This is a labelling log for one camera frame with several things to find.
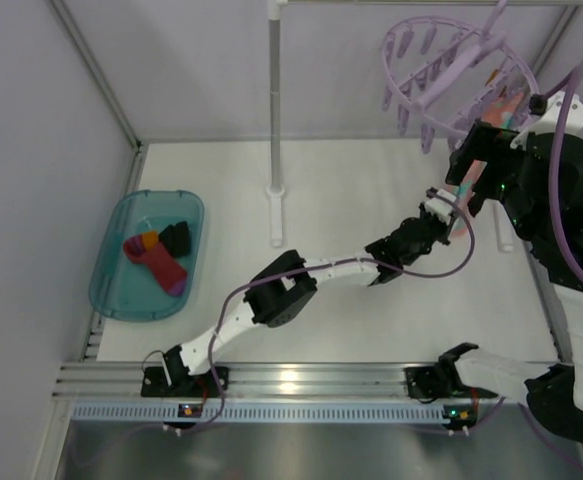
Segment pink patterned sock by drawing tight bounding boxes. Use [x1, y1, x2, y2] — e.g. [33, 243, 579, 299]
[446, 93, 523, 215]

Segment lilac round clip hanger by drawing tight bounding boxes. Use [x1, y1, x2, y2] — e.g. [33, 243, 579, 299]
[381, 1, 539, 154]

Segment black sock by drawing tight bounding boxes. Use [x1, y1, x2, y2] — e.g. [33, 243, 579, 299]
[158, 221, 191, 258]

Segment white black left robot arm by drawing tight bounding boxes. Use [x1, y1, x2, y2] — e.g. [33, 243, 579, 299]
[141, 193, 459, 398]

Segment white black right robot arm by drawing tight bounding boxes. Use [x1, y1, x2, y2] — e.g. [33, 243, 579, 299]
[410, 121, 583, 443]

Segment white grey rack pole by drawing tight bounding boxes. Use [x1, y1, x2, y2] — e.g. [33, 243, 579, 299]
[267, 0, 287, 248]

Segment teal transparent plastic bin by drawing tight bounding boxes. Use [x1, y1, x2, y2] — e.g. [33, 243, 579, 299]
[89, 190, 204, 322]

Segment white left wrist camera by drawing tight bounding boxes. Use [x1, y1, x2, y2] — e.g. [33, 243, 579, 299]
[424, 189, 456, 225]

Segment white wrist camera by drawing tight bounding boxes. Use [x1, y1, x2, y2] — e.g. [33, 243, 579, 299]
[510, 91, 583, 150]
[424, 189, 456, 225]

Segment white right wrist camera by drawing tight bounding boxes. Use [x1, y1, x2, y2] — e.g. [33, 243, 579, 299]
[510, 91, 583, 150]

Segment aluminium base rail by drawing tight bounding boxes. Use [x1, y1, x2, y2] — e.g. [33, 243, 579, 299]
[53, 363, 562, 400]

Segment grey slotted cable duct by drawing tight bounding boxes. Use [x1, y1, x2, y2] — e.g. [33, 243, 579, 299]
[72, 402, 473, 425]

